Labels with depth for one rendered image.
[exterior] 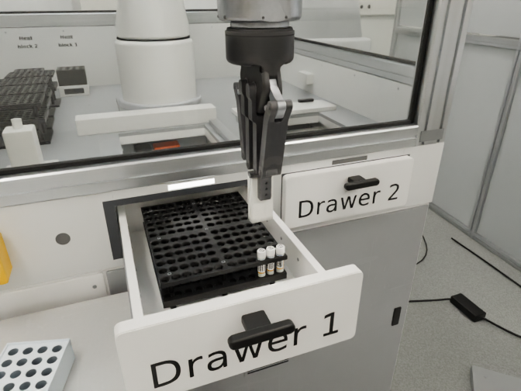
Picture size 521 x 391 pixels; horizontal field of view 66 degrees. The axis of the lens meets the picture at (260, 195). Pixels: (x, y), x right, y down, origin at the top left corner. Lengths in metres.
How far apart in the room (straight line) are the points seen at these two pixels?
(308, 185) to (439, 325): 1.25
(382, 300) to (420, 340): 0.74
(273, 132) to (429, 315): 1.59
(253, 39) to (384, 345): 0.96
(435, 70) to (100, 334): 0.76
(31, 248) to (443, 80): 0.80
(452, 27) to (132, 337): 0.75
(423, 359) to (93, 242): 1.34
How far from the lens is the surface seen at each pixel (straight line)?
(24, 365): 0.65
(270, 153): 0.45
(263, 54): 0.43
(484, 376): 1.73
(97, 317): 0.73
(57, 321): 0.75
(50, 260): 0.75
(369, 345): 1.19
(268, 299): 0.47
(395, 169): 0.87
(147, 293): 0.63
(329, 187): 0.79
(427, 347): 1.80
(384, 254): 1.00
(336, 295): 0.51
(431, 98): 0.90
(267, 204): 0.52
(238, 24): 0.45
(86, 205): 0.70
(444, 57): 0.89
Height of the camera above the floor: 1.23
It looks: 26 degrees down
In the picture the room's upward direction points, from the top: straight up
